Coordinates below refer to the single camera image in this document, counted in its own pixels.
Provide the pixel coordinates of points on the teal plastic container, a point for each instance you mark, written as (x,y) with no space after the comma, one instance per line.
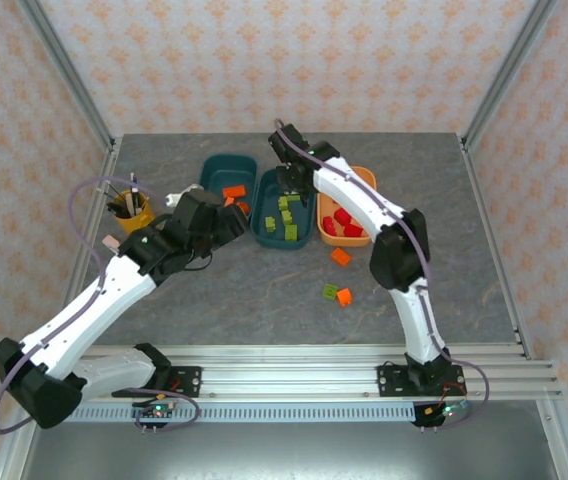
(264,200)
(214,175)

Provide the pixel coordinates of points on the dark orange lego brick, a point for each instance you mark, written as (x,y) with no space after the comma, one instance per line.
(244,207)

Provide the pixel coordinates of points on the short aluminium frame post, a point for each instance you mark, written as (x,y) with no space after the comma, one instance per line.
(9,455)
(567,450)

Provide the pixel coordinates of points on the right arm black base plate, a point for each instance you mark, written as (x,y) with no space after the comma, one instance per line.
(394,382)

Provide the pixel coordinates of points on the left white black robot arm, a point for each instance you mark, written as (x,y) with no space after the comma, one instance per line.
(89,310)

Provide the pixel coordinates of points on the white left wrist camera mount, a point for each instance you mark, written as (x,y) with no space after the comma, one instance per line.
(191,189)

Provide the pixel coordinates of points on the pink white eraser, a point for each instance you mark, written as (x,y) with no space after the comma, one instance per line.
(110,243)

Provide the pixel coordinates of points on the grey metal sheet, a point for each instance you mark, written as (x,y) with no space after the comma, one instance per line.
(284,455)

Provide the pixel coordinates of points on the yellow pen cup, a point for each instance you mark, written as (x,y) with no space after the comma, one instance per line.
(139,222)

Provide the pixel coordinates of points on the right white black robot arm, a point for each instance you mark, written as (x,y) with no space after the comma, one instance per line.
(349,190)

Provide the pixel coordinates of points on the wide aluminium mounting rail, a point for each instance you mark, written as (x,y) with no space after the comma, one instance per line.
(284,372)

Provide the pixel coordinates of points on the aluminium table edge rail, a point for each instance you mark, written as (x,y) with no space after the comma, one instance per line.
(95,215)
(495,250)

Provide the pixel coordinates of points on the white marker pen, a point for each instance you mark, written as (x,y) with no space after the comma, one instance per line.
(135,199)

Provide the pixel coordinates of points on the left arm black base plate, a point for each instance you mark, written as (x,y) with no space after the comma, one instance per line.
(186,382)

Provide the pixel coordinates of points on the orange plastic container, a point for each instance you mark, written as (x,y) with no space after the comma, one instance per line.
(339,241)

